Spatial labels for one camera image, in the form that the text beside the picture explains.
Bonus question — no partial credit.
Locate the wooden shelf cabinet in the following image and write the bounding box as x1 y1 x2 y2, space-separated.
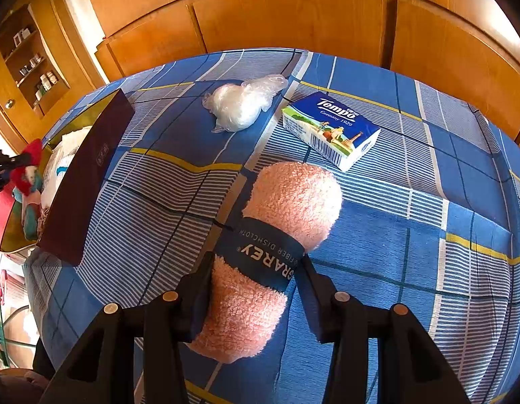
0 0 110 156

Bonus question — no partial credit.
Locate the red fluffy plush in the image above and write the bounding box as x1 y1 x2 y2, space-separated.
10 138 44 191

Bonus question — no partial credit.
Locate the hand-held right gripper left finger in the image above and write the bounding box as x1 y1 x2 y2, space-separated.
40 251 214 404

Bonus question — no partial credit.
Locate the white cloth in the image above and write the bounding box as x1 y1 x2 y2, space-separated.
41 125 92 211

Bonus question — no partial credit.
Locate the clear plastic bag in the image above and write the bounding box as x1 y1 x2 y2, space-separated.
202 74 288 134

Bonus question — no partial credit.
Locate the pink dishcloth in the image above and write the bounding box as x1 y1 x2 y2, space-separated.
188 161 343 365

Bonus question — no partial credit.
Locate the pink cloth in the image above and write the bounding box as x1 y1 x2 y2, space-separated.
0 190 15 257

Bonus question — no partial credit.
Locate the blue white tissue pack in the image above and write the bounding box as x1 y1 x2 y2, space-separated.
282 91 381 173

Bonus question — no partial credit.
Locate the maroon gold-lined gift box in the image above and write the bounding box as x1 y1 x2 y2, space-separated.
0 89 135 267

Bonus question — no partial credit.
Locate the wooden wardrobe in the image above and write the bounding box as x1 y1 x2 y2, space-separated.
75 0 520 152

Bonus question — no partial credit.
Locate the teal fluffy plush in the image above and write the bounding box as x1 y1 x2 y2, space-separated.
14 185 43 240

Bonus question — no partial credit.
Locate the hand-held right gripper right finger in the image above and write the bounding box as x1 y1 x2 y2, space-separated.
294 257 471 404

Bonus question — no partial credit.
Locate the group of small bottles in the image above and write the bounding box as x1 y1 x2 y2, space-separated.
14 27 61 106

